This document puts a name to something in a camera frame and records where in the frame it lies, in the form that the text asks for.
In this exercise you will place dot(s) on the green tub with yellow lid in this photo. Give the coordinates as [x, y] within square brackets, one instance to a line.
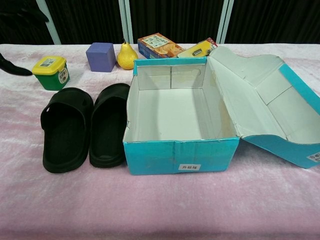
[51, 75]

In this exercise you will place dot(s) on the orange snack box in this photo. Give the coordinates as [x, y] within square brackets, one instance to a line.
[160, 48]

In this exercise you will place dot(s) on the razor in yellow blister pack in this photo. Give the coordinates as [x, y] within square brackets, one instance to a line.
[197, 51]

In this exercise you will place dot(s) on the black rubber slipper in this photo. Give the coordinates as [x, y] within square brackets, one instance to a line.
[66, 130]
[107, 125]

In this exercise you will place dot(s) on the pink plush table cloth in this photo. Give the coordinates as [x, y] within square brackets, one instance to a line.
[150, 205]

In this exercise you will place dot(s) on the pale double partition frame post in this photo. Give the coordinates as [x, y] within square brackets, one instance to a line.
[126, 22]

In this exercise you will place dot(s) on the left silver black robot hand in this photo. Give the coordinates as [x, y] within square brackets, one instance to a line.
[15, 70]

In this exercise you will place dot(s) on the yellow toy pear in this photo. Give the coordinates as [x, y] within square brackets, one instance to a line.
[127, 58]

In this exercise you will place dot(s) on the open blue cardboard shoe box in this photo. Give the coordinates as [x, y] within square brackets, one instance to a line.
[180, 155]

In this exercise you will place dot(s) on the purple foam cube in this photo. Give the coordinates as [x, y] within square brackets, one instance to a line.
[100, 58]

